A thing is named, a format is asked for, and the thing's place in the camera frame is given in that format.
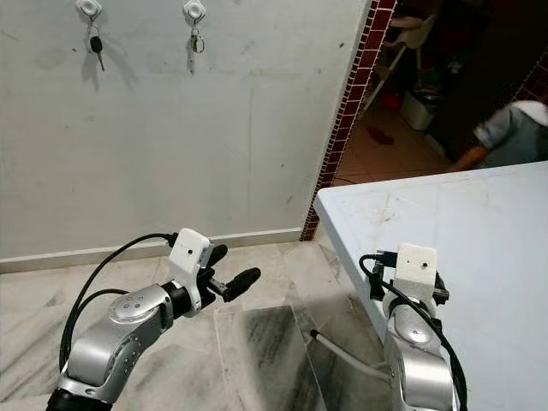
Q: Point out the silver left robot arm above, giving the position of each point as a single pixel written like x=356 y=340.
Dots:
x=111 y=334

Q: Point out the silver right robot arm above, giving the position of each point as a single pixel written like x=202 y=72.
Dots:
x=415 y=360

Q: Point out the white plastic folding table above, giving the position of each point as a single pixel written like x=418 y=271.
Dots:
x=462 y=223

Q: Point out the red item on floor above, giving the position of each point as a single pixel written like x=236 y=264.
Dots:
x=380 y=135

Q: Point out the white plastic bin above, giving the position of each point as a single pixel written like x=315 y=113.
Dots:
x=418 y=111

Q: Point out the dark red tile trim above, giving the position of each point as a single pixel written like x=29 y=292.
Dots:
x=355 y=94

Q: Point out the beige chair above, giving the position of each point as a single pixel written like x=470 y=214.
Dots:
x=419 y=34

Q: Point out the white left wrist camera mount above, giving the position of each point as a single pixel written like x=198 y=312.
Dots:
x=188 y=257

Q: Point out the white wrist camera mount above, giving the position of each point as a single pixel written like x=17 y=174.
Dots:
x=188 y=257
x=415 y=265

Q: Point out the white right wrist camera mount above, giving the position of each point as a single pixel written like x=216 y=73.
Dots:
x=415 y=265

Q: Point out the white table leg frame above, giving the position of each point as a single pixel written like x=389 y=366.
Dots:
x=347 y=353

